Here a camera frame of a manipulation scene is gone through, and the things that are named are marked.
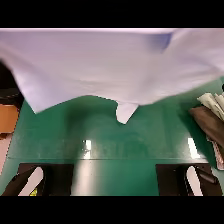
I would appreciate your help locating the brown garment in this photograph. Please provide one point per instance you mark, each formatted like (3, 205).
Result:
(208, 125)

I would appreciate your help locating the pale green garment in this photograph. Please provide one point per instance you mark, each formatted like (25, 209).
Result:
(213, 102)

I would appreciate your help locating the pale lilac T-shirt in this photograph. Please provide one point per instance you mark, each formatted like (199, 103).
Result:
(100, 63)

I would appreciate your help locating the checked garment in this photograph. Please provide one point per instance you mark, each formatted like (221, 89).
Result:
(219, 155)

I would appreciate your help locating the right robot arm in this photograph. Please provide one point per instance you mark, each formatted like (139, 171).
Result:
(195, 181)

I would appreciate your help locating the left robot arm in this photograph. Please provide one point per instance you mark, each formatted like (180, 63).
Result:
(30, 181)

